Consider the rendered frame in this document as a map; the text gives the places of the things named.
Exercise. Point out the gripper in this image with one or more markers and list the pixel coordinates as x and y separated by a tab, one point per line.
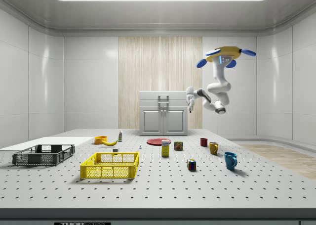
190	103

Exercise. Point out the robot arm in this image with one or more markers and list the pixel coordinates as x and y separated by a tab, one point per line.
218	73

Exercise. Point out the white cabinet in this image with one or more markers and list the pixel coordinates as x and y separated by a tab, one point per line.
163	118

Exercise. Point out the red mug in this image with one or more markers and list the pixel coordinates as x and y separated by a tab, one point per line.
203	142

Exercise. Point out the yellow mug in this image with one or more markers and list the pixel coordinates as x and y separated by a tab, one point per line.
212	148

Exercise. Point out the red plate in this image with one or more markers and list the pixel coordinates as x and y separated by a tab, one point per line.
155	142

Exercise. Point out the yellow carton box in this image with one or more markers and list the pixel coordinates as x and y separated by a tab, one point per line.
165	149

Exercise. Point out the puzzle cube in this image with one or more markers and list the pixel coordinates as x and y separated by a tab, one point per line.
191	165

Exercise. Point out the blue mug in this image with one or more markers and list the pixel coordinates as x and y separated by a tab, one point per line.
229	160

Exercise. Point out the small white bottle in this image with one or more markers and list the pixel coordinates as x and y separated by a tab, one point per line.
120	136

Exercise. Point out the grey cube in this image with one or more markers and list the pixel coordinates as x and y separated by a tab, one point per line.
115	150

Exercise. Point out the banana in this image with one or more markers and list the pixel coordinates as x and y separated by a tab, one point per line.
109	143

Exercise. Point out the yellow bowl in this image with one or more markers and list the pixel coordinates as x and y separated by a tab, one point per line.
98	139

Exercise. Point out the yellow basket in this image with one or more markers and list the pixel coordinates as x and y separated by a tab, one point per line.
108	171

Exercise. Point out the dark grey basket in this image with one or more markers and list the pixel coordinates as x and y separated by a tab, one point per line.
24	158

